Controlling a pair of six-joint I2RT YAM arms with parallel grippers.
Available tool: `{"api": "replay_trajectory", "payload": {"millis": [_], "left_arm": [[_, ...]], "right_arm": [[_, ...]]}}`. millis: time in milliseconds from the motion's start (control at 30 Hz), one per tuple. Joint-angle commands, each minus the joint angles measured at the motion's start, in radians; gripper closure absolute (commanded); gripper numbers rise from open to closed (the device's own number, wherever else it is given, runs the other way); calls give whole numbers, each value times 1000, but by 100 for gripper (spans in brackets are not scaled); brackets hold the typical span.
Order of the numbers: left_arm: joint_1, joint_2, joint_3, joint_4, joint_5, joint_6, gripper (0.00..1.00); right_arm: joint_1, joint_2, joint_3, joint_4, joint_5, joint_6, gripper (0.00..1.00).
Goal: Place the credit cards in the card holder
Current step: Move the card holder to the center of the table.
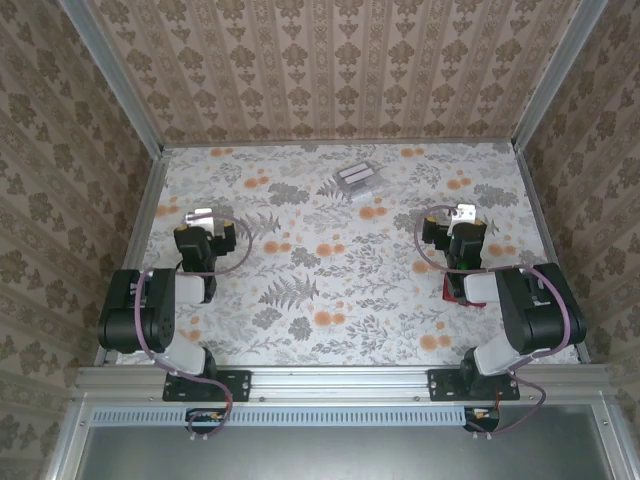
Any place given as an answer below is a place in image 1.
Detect thin aluminium wall rail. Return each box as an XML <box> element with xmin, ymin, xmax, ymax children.
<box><xmin>162</xmin><ymin>137</ymin><xmax>519</xmax><ymax>149</ymax></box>

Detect aluminium side rail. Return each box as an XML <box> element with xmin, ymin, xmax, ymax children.
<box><xmin>514</xmin><ymin>144</ymin><xmax>591</xmax><ymax>364</ymax></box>
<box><xmin>94</xmin><ymin>149</ymin><xmax>171</xmax><ymax>366</ymax></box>

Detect floral table cover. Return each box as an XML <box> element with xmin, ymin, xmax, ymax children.
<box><xmin>107</xmin><ymin>142</ymin><xmax>581</xmax><ymax>366</ymax></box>

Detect long aluminium base rail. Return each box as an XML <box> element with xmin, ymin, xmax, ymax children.
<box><xmin>74</xmin><ymin>364</ymin><xmax>614</xmax><ymax>401</ymax></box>

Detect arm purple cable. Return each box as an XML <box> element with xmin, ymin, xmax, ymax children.
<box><xmin>414</xmin><ymin>204</ymin><xmax>574</xmax><ymax>441</ymax></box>
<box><xmin>133</xmin><ymin>212</ymin><xmax>254</xmax><ymax>441</ymax></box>

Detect grey metal sheet panel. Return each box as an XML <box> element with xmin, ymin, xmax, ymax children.
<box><xmin>74</xmin><ymin>404</ymin><xmax>616</xmax><ymax>480</ymax></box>

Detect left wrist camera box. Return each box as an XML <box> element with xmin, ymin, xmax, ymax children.
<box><xmin>183</xmin><ymin>207</ymin><xmax>226</xmax><ymax>234</ymax></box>

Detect aluminium corner post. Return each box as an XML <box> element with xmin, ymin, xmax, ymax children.
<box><xmin>512</xmin><ymin>0</ymin><xmax>609</xmax><ymax>151</ymax></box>
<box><xmin>57</xmin><ymin>0</ymin><xmax>166</xmax><ymax>154</ymax></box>

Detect red card holder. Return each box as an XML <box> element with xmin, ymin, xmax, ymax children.
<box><xmin>442</xmin><ymin>272</ymin><xmax>489</xmax><ymax>307</ymax></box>

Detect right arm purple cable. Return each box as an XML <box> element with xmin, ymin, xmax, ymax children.
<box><xmin>414</xmin><ymin>204</ymin><xmax>574</xmax><ymax>441</ymax></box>

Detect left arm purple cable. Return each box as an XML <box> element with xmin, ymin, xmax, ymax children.
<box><xmin>133</xmin><ymin>212</ymin><xmax>254</xmax><ymax>441</ymax></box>

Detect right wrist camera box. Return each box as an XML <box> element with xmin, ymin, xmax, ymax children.
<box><xmin>447</xmin><ymin>203</ymin><xmax>476</xmax><ymax>226</ymax></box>

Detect slotted grey cable duct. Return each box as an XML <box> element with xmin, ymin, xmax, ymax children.
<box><xmin>92</xmin><ymin>405</ymin><xmax>474</xmax><ymax>427</ymax></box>

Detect black connector with wires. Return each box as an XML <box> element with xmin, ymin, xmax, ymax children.
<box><xmin>185</xmin><ymin>407</ymin><xmax>234</xmax><ymax>436</ymax></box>
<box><xmin>462</xmin><ymin>405</ymin><xmax>501</xmax><ymax>434</ymax></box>

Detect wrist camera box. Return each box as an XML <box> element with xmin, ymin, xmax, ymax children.
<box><xmin>183</xmin><ymin>207</ymin><xmax>226</xmax><ymax>234</ymax></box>
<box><xmin>447</xmin><ymin>203</ymin><xmax>476</xmax><ymax>226</ymax></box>

